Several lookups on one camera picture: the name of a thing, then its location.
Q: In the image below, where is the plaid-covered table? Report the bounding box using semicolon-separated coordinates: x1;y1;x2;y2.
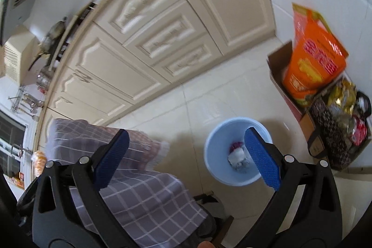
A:
46;119;217;248

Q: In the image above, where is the white crumpled paper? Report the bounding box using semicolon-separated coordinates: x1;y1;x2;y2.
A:
228;149;247;170

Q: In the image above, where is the gold foil packet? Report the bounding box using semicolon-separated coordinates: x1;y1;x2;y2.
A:
327;79;358;118

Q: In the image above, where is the light blue plastic bin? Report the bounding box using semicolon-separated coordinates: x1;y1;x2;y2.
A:
203;117;274;187

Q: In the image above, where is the kitchen window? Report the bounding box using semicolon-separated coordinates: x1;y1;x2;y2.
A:
0;111;28;155

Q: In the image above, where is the small orange plastic bag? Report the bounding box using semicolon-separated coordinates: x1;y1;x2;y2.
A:
32;151;47;177

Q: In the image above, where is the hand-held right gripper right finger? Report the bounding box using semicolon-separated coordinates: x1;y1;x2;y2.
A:
235;126;343;248

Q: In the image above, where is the cream kitchen base cabinet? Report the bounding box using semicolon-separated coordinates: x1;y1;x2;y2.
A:
35;0;276;150

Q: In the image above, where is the steel wok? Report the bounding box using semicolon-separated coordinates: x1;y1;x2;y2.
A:
27;20;67;71

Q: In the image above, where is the metal utensil rack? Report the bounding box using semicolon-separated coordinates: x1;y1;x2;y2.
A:
9;87;44;121

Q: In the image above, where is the brown cardboard box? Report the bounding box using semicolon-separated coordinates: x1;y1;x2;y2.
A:
267;40;372;171

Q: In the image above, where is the dark wooden stool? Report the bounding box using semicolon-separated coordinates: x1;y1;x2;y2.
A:
192;193;234;248

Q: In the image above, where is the red and white packet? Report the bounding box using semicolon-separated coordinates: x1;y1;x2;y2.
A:
347;117;368;147

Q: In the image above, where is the black gas stove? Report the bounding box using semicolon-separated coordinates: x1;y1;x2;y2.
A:
58;0;98;60

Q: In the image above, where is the cream lattice wall cabinet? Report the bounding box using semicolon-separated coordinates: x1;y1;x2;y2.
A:
0;30;38;86

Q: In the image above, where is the cream carved drawer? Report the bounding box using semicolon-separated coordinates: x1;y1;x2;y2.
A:
123;0;208;65
94;0;183;43
154;33;224;83

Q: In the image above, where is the stainless steel pot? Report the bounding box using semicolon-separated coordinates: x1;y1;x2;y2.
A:
36;66;54;89

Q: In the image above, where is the orange printed bag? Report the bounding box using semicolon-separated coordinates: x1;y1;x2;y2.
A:
283;2;349;107

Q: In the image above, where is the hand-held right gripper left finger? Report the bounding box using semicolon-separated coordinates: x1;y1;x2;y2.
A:
32;129;137;248

